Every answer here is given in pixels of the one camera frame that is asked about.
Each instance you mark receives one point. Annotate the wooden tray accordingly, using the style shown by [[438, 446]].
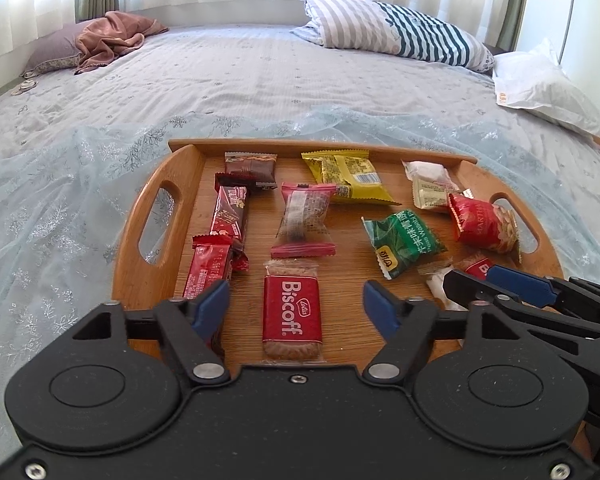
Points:
[[350, 240]]

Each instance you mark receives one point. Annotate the red biscuit packet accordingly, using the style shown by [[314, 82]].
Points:
[[290, 310], [437, 285]]

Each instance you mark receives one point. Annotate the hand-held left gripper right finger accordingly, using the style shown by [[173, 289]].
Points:
[[380, 307]]

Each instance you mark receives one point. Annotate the brown snack packet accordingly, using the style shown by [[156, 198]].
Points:
[[250, 170]]

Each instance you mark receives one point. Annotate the pink cloth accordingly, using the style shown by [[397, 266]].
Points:
[[110, 40]]

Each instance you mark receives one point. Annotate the striped pillow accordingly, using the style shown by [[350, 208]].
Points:
[[360, 25]]

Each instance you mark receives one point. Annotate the white pillow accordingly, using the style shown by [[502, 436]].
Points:
[[545, 90]]

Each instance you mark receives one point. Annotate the purple pillow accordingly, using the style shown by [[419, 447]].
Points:
[[50, 50]]

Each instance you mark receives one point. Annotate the light blue bed sheet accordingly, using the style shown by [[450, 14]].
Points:
[[230, 70]]

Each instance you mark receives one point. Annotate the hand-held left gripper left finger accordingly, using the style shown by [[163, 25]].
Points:
[[212, 307]]

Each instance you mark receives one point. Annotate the white snack packet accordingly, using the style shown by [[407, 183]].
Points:
[[425, 170]]

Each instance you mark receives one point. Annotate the yellow snack packet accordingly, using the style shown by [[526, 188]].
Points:
[[350, 175]]

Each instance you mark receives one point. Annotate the red and gold nut packet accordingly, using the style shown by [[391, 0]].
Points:
[[480, 220]]

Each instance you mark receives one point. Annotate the dark red snack bar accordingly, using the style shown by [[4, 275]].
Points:
[[230, 210]]

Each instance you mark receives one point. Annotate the gold snack packet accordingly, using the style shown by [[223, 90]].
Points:
[[430, 195]]

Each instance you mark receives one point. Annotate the clear red-ended snack packet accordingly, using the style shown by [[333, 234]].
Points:
[[302, 215]]

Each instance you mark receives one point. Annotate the green pea packet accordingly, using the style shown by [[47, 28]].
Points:
[[405, 240]]

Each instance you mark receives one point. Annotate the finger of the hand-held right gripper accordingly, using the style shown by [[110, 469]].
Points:
[[465, 285], [520, 285]]

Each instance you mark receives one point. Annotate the bright red bar packet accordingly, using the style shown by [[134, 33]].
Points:
[[210, 265]]

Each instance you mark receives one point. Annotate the white wardrobe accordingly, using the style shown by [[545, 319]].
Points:
[[595, 35]]

